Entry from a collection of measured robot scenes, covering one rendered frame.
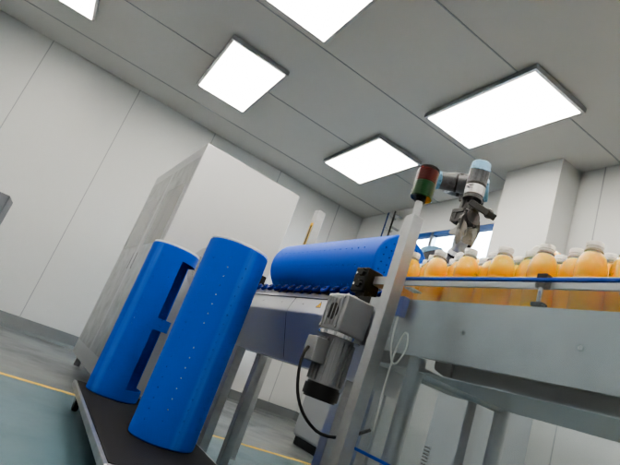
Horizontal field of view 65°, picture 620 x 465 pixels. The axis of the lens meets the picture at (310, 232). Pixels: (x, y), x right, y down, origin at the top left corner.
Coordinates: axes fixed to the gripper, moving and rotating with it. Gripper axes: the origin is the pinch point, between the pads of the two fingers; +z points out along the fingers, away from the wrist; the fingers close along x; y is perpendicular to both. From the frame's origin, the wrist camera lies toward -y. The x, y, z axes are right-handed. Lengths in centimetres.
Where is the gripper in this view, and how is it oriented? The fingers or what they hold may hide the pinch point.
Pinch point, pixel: (464, 244)
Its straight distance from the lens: 187.4
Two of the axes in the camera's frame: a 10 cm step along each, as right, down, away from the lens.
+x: -7.8, -4.3, -4.4
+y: -5.2, 0.7, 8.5
